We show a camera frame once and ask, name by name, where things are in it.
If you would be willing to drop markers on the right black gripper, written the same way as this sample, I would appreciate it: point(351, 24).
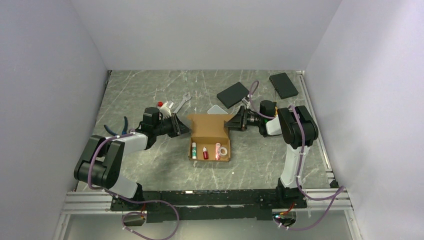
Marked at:
point(238, 121)

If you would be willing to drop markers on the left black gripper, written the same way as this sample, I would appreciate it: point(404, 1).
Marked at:
point(178, 127)

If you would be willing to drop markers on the green white glue stick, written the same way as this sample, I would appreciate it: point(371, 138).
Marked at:
point(194, 150)

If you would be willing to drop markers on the brown cardboard box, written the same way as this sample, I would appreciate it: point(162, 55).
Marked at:
point(206, 131)

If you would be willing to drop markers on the clear tape roll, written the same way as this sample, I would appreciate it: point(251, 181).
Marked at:
point(222, 151)

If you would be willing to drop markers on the red capped small bottle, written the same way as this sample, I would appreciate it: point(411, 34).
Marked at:
point(205, 153)

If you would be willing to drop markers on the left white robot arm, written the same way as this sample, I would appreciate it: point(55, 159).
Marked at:
point(99, 165)

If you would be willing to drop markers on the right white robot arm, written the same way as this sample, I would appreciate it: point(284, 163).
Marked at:
point(299, 131)

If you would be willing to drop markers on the silver open-end wrench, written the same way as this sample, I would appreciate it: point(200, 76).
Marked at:
point(185, 98)

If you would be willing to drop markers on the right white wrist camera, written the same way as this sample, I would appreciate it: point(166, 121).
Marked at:
point(246, 101)

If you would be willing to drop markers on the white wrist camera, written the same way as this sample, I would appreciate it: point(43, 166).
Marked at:
point(165, 108)
point(246, 101)

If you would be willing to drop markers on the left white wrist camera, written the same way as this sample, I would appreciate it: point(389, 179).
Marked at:
point(165, 108)

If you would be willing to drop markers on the black flat network switch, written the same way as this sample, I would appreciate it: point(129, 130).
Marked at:
point(233, 94)

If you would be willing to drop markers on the black ported switch box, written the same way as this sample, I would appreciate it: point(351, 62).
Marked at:
point(283, 85)

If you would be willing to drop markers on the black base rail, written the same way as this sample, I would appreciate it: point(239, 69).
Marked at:
point(259, 204)

